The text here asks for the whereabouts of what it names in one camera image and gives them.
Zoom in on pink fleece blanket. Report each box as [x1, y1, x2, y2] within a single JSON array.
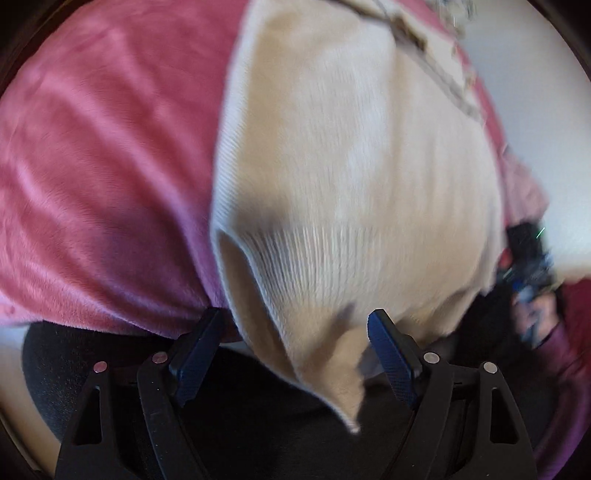
[[0, 0, 551, 343]]

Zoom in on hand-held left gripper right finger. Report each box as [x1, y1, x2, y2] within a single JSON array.
[[367, 308, 539, 480]]

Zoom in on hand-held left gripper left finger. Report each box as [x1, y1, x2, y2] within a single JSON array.
[[54, 307, 226, 480]]

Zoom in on beige knit sweater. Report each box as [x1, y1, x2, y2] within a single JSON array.
[[210, 0, 509, 435]]

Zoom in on person's dark trousers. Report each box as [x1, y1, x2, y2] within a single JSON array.
[[21, 291, 561, 480]]

